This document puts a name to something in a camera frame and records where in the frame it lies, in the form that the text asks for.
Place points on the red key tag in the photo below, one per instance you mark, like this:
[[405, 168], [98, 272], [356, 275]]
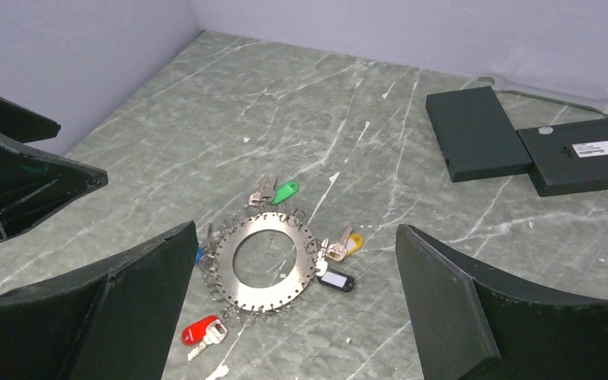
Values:
[[196, 331]]

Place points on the large black flat box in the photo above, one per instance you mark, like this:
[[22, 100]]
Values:
[[475, 136]]

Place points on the blue key tag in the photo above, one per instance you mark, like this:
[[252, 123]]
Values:
[[199, 254]]

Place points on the black key tag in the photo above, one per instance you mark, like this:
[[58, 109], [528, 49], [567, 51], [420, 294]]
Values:
[[337, 280]]

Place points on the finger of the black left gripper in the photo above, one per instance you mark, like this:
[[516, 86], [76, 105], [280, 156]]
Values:
[[24, 125], [35, 184]]

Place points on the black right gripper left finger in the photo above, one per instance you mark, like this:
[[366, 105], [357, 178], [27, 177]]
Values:
[[112, 319]]

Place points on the small black flat box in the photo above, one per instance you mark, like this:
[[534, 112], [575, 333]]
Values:
[[568, 158]]

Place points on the green key tag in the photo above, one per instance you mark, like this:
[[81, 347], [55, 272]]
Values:
[[284, 192]]

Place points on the long silver wrench at wall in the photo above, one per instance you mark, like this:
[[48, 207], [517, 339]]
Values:
[[503, 85]]

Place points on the yellow key tag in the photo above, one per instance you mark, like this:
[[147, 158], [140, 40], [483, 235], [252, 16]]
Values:
[[354, 243]]

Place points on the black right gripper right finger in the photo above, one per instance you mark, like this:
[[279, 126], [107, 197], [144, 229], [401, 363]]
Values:
[[471, 320]]

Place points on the silver key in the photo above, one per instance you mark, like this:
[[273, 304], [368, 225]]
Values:
[[265, 193], [338, 250], [215, 333]]

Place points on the round metal key organizer disc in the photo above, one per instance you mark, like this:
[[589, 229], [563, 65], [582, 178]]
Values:
[[260, 262]]

